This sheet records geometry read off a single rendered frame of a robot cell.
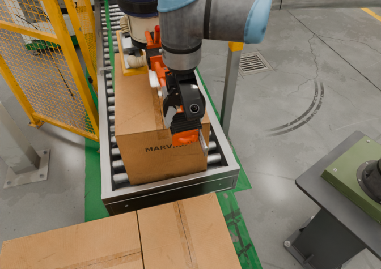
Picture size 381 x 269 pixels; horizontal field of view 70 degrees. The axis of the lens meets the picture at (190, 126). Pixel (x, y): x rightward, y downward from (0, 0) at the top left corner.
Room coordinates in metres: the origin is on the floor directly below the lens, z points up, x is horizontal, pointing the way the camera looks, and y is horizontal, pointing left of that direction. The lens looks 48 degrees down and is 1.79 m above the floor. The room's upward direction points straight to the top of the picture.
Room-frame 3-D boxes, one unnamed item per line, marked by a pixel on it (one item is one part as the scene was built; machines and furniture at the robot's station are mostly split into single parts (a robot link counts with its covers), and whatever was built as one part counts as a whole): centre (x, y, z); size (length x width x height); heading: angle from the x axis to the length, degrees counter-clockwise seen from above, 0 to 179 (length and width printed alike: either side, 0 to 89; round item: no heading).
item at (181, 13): (0.54, 0.02, 1.53); 0.10 x 0.09 x 0.12; 80
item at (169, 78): (0.55, 0.02, 1.36); 0.09 x 0.08 x 0.12; 14
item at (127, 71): (1.07, 0.27, 1.13); 0.34 x 0.10 x 0.05; 15
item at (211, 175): (0.70, 0.09, 0.58); 0.70 x 0.03 x 0.06; 104
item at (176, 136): (0.51, 0.02, 1.22); 0.08 x 0.07 x 0.05; 15
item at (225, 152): (1.91, 0.06, 0.50); 2.31 x 0.05 x 0.19; 14
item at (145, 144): (1.04, 0.17, 0.75); 0.60 x 0.40 x 0.40; 11
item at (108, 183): (1.75, 0.69, 0.50); 2.31 x 0.05 x 0.19; 14
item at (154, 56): (0.85, 0.11, 1.22); 0.10 x 0.08 x 0.06; 105
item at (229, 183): (0.70, 0.09, 0.47); 0.70 x 0.03 x 0.15; 104
